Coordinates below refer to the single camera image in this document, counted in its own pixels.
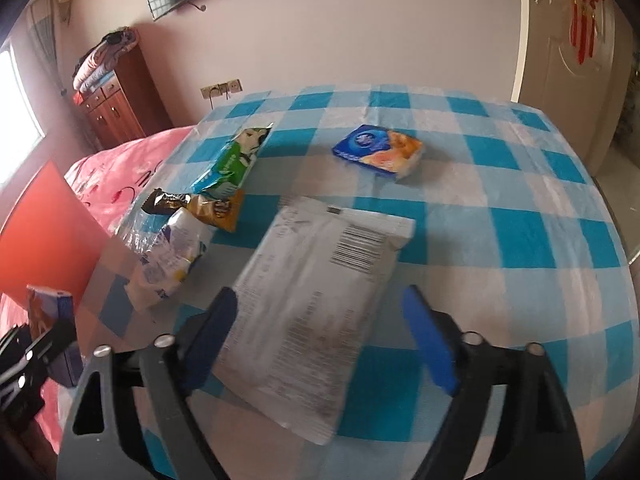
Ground orange brown snack packet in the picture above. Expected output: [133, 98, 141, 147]
[187, 190, 246, 233]

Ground cream door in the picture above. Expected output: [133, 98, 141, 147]
[510, 0, 636, 176]

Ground brown coffee packet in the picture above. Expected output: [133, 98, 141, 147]
[141, 189, 193, 216]

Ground orange red headboard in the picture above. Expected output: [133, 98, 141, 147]
[0, 160, 113, 306]

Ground red paper door decoration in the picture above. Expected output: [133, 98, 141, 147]
[565, 0, 608, 66]

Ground bright window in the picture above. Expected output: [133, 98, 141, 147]
[0, 45, 46, 191]

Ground blue white checkered tablecloth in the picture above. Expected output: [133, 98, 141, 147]
[55, 85, 631, 480]

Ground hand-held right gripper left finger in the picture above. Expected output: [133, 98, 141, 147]
[57, 287, 238, 480]

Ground wall socket strip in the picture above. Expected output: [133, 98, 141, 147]
[201, 79, 243, 98]

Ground white snack packet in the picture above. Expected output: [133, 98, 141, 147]
[117, 207, 216, 311]

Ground blue cardboard box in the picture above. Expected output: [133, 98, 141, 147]
[27, 285, 83, 387]

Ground pink bed sheet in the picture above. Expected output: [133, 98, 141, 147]
[0, 125, 193, 461]

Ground blue green cow snack packet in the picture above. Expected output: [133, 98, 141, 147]
[192, 122, 275, 201]

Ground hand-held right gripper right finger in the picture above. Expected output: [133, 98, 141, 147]
[402, 285, 586, 480]

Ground red wooden cabinet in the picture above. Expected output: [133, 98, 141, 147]
[75, 42, 173, 151]

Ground blue orange tissue pack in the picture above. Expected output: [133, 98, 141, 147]
[332, 125, 424, 181]

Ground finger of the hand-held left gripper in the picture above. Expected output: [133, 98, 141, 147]
[22, 317, 77, 376]

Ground white barcode packet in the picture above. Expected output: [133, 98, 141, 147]
[212, 196, 417, 446]

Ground folded blankets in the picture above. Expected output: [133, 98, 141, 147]
[72, 27, 138, 93]

